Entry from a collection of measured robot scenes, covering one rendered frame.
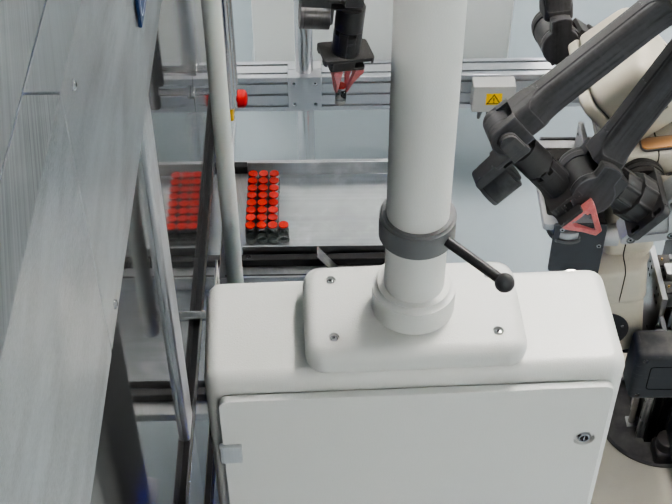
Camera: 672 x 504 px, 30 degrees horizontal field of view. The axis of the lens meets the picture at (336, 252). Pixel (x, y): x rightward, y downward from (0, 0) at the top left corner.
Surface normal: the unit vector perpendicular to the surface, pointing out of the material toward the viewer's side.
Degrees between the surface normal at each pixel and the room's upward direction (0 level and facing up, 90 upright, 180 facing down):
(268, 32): 90
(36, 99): 0
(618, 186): 81
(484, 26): 90
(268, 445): 90
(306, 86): 90
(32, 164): 0
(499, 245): 0
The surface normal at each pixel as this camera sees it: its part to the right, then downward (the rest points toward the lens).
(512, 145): 0.11, 0.58
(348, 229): 0.00, -0.71
